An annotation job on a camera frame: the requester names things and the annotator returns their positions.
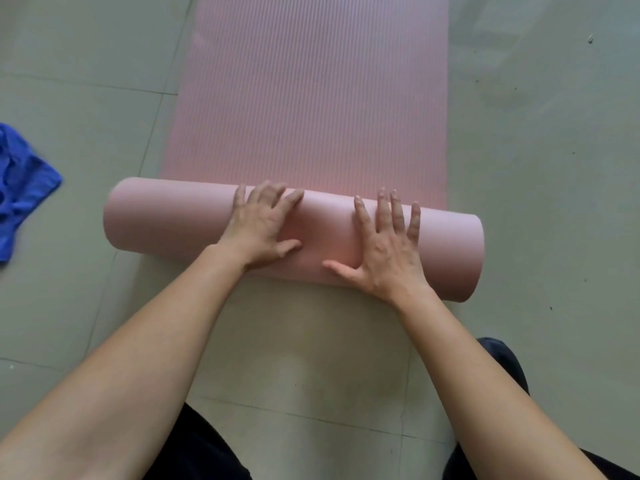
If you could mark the person's left hand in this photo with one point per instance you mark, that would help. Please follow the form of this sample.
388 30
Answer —
257 229

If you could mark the person's right hand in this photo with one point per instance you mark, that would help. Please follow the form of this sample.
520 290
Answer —
392 264

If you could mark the pink yoga mat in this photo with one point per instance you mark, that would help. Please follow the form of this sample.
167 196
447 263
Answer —
310 94

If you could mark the person's left forearm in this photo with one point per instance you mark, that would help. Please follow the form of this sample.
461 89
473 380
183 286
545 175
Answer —
120 374

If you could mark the person's right forearm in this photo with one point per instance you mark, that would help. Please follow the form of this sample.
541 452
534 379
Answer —
490 394

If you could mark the person's black right shoe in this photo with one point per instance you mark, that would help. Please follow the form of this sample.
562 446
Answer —
507 359

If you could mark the blue cloth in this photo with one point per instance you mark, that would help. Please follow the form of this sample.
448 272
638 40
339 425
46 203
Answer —
22 189

